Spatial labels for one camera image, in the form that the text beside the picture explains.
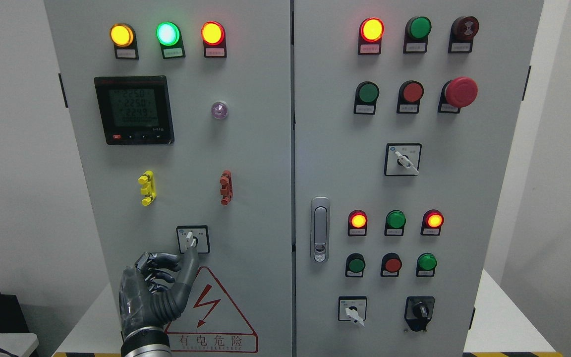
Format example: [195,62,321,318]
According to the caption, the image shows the red indicator light left door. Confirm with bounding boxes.
[200,21,227,58]

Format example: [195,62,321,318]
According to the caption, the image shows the green push button upper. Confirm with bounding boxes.
[353,81,379,115]

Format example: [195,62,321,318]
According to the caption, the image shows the red push button lower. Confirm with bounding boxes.
[379,252,402,277]

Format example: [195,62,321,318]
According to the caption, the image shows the black rotary knob switch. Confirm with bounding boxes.
[404,296,435,332]

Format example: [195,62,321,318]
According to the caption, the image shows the green indicator light top right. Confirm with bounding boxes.
[403,16,432,54]

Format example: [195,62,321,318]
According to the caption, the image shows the white box bottom left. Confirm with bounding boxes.
[0,334,39,357]

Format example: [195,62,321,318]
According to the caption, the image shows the red terminal connector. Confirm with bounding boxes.
[219,170,233,206]

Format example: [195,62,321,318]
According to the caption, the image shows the lit red indicator lower left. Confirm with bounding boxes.
[347,210,368,237]

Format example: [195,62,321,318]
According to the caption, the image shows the red push button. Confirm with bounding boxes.
[397,80,424,115]
[379,252,402,277]

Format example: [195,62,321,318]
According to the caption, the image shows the dark red buzzer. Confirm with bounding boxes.
[448,16,479,54]

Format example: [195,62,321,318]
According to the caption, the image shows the upper right rotary selector switch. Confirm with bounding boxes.
[384,143,422,177]

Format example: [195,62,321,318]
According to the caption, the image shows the lower white rotary selector switch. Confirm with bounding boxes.
[338,296,368,327]

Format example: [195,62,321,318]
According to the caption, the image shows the small clear bulb light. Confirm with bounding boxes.
[211,101,229,120]

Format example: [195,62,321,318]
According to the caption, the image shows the lit red indicator lower right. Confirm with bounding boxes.
[420,209,444,237]

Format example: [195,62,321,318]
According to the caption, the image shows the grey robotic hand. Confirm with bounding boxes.
[118,246,199,338]

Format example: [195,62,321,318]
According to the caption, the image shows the green push button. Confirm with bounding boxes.
[415,252,438,278]
[353,81,379,115]
[344,253,366,278]

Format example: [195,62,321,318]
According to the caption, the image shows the yellow indicator light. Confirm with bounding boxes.
[110,23,139,60]

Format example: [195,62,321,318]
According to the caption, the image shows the red push button upper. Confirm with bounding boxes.
[397,80,424,115]

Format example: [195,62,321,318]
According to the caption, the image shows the lit green indicator light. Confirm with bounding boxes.
[156,22,185,59]

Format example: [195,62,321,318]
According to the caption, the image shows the green push button lower left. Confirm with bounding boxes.
[344,253,366,278]

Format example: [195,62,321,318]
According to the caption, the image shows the lit red indicator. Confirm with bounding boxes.
[347,210,368,237]
[420,209,444,237]

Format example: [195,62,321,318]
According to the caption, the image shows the red indicator light top right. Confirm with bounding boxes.
[358,17,385,55]

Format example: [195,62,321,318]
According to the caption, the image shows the silver cabinet door handle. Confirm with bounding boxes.
[310,197,330,263]

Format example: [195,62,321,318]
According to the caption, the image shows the grey electrical cabinet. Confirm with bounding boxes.
[45,0,544,357]

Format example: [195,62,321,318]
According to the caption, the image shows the black digital power meter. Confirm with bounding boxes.
[94,75,174,145]

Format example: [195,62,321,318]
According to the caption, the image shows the door rotary selector switch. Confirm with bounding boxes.
[176,225,211,254]

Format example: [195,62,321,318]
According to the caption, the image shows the yellow terminal connector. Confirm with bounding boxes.
[137,170,157,206]

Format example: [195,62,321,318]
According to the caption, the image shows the green indicator lower middle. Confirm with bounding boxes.
[384,210,406,237]

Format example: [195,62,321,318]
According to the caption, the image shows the green push button lower right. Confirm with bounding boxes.
[415,252,438,278]

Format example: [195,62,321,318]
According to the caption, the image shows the red emergency stop button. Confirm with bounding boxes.
[438,76,478,115]

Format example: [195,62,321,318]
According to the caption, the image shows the red lightning warning sticker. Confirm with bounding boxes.
[165,266,259,354]

